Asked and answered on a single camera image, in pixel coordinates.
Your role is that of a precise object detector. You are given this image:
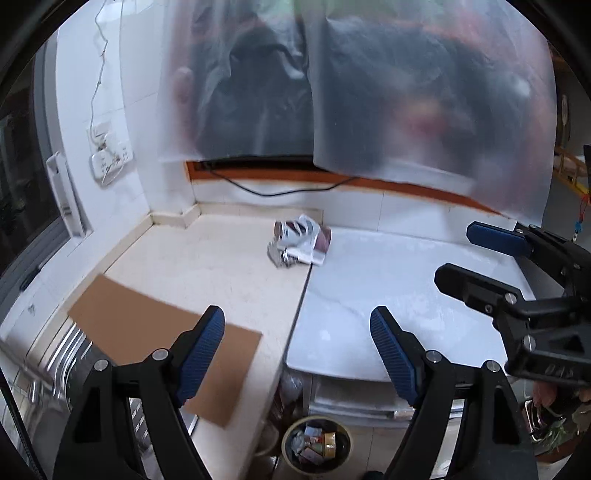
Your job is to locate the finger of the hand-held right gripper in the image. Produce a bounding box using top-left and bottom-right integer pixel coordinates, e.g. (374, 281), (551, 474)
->
(466, 222), (591, 296)
(434, 263), (591, 384)

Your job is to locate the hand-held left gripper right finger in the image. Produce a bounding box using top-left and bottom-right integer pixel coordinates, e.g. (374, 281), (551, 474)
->
(370, 305), (540, 480)

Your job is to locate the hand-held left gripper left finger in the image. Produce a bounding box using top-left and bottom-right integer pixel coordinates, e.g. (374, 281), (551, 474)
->
(53, 305), (226, 480)

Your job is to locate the silver foil wrapper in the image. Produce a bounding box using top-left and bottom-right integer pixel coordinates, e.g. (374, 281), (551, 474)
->
(268, 244), (298, 269)

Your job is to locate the round black waste bin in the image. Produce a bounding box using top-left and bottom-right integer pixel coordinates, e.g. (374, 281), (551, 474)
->
(281, 415), (352, 474)

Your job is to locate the white cabinet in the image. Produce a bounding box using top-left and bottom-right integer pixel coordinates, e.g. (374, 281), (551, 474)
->
(307, 374), (467, 421)

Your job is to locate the brown cardboard sheet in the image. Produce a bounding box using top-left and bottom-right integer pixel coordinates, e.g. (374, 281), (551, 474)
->
(68, 274), (264, 430)

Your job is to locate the clear plastic bag under counter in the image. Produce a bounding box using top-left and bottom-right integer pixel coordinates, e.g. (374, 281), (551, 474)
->
(277, 374), (305, 416)

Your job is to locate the yellow wooden rack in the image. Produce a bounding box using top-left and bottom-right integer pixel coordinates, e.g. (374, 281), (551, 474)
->
(554, 138), (591, 195)

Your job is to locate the stainless steel sink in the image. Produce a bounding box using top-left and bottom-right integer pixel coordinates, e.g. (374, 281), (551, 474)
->
(0, 318), (153, 480)

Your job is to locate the translucent plastic sheet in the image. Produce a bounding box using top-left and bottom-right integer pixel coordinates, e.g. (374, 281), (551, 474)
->
(157, 0), (555, 220)

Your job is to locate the grey framed window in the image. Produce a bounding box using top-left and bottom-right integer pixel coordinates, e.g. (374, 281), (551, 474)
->
(0, 46), (70, 296)

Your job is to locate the black cable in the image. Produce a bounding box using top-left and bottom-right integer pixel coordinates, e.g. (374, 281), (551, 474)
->
(203, 161), (356, 197)

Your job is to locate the brown wooden window frame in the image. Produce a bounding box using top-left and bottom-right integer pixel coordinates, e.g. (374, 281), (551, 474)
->
(185, 154), (509, 217)

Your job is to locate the white wall socket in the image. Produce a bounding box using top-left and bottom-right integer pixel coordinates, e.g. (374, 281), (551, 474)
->
(88, 119), (134, 181)

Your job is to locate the white power cable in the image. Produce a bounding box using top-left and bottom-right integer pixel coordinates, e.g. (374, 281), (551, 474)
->
(90, 0), (127, 190)

